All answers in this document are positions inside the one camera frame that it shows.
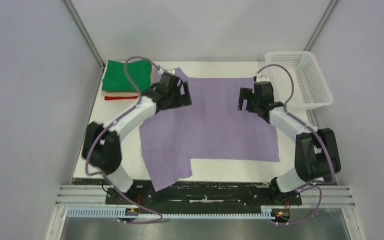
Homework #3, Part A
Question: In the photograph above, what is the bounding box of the purple t shirt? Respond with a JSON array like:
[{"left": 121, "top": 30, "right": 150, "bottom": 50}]
[{"left": 139, "top": 68, "right": 280, "bottom": 191}]

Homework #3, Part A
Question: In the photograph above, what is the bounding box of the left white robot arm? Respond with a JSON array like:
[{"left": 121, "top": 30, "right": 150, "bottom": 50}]
[{"left": 81, "top": 71, "right": 192, "bottom": 204}]

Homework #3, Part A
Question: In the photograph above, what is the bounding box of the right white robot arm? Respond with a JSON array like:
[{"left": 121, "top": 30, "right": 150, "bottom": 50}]
[{"left": 237, "top": 81, "right": 341, "bottom": 204}]

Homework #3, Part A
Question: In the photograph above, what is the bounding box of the folded red t shirt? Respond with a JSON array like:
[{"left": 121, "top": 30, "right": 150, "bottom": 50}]
[{"left": 104, "top": 95, "right": 138, "bottom": 101}]

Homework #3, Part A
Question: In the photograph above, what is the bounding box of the white plastic basket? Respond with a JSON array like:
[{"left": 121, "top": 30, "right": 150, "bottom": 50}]
[{"left": 262, "top": 50, "right": 333, "bottom": 110}]

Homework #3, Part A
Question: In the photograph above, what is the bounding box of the folded green t shirt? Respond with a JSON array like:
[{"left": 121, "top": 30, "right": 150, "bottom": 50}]
[{"left": 101, "top": 60, "right": 152, "bottom": 93}]

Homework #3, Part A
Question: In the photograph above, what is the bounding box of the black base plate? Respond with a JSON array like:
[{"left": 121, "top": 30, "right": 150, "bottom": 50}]
[{"left": 125, "top": 180, "right": 302, "bottom": 214}]

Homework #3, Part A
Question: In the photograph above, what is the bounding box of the aluminium front frame rail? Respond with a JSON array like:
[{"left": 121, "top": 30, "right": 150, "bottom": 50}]
[{"left": 55, "top": 185, "right": 356, "bottom": 209}]

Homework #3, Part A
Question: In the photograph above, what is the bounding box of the left aluminium corner rail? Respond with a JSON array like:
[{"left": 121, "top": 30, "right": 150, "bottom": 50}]
[{"left": 62, "top": 0, "right": 106, "bottom": 70}]

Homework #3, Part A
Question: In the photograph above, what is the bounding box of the aluminium corner rail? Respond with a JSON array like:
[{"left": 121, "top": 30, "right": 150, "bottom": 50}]
[
  {"left": 62, "top": 0, "right": 106, "bottom": 70},
  {"left": 303, "top": 0, "right": 340, "bottom": 52}
]

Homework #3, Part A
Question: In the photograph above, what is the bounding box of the right aluminium corner rail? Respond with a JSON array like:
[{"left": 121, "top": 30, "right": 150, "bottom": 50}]
[{"left": 303, "top": 0, "right": 340, "bottom": 52}]

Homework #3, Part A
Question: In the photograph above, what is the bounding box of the white slotted cable duct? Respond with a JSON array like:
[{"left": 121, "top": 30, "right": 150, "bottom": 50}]
[{"left": 67, "top": 206, "right": 287, "bottom": 220}]

